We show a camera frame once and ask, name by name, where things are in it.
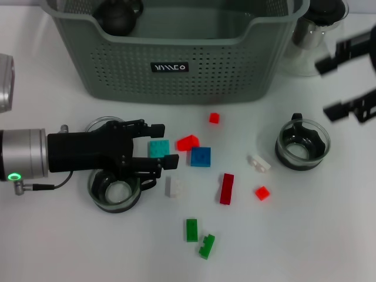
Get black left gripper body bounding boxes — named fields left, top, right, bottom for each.
left=46, top=120, right=135, bottom=174

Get grey perforated storage basket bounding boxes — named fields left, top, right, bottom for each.
left=43, top=0, right=311, bottom=106

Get teal square building brick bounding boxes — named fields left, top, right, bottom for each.
left=147, top=139, right=171, bottom=159

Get red sloped building brick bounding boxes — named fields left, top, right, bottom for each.
left=176, top=134, right=201, bottom=152

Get blue square building brick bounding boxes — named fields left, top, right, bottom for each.
left=190, top=146, right=212, bottom=167

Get glass teapot black lid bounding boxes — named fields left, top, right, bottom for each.
left=277, top=0, right=350, bottom=78

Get dark red long brick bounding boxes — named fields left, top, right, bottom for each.
left=219, top=173, right=235, bottom=205

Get green rectangular building brick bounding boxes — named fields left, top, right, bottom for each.
left=185, top=218, right=199, bottom=243

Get green notched building brick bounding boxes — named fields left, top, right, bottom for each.
left=198, top=234, right=216, bottom=260

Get black round teapot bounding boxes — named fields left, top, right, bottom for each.
left=93, top=0, right=145, bottom=36

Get left wrist camera housing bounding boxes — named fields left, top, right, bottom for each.
left=0, top=53, right=16, bottom=114

